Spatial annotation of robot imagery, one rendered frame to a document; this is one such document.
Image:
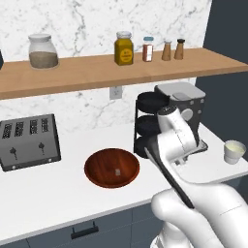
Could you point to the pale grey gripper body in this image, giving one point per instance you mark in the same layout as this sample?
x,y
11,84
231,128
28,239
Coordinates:
x,y
195,150

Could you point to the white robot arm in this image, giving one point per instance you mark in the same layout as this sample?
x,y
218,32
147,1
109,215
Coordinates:
x,y
200,213

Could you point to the glass of lemonade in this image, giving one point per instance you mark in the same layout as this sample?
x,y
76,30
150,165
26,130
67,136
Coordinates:
x,y
234,151

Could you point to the small ice cube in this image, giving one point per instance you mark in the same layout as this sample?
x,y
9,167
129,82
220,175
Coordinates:
x,y
117,171

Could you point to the brown wooden bowl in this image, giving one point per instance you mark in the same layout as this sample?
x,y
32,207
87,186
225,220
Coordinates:
x,y
103,163

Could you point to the dark grey tall cabinet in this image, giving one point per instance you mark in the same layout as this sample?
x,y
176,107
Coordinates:
x,y
226,106

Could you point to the grey and black coffee machine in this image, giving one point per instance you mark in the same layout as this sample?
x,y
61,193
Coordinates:
x,y
190,97

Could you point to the black tiered pod stand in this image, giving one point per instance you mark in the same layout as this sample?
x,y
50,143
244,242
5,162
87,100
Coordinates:
x,y
147,126

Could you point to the grey cupboard door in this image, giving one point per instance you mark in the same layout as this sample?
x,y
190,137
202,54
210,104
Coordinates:
x,y
142,226

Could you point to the wooden pepper shaker black top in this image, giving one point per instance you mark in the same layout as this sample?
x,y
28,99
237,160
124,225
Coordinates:
x,y
179,51

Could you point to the wooden salt shaker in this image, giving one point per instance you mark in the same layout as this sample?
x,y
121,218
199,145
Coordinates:
x,y
166,52

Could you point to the red spice jar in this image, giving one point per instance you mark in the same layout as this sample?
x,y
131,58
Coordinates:
x,y
148,51

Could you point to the grey drawer front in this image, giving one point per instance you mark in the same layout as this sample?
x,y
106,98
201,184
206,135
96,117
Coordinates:
x,y
109,231

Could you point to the yellow jar with silver lid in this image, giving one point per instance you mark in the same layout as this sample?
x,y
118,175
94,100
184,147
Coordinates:
x,y
124,50

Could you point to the grey four-slot toaster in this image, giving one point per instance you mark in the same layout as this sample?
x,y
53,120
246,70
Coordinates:
x,y
29,145

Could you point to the glass jar with grey contents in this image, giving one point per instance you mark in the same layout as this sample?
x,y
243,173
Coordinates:
x,y
43,53

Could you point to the dark object at shelf end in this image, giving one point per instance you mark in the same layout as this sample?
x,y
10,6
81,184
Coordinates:
x,y
1,59

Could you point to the white wall socket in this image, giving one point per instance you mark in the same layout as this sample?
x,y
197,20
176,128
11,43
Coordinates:
x,y
115,93

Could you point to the wooden wall shelf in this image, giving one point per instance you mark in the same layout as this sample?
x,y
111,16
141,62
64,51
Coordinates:
x,y
97,75

